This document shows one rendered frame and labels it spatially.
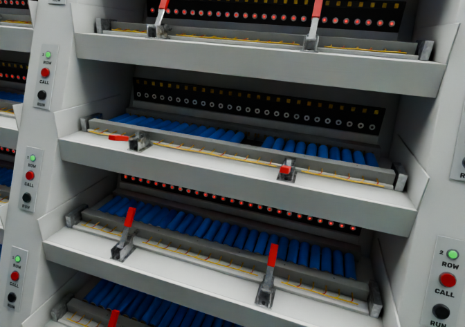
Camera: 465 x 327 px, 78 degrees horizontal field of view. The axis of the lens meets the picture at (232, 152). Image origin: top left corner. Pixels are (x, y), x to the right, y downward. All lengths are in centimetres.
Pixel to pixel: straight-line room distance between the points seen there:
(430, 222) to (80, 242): 58
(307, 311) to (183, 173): 29
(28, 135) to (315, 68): 54
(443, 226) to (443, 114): 15
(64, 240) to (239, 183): 37
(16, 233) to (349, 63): 67
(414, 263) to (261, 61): 36
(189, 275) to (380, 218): 32
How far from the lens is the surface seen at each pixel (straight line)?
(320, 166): 49
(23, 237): 71
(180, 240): 57
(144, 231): 61
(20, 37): 75
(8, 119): 79
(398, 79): 48
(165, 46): 53
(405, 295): 49
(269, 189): 45
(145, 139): 54
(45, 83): 66
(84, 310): 74
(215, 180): 47
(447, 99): 48
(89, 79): 67
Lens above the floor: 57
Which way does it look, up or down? 2 degrees down
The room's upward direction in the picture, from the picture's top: 10 degrees clockwise
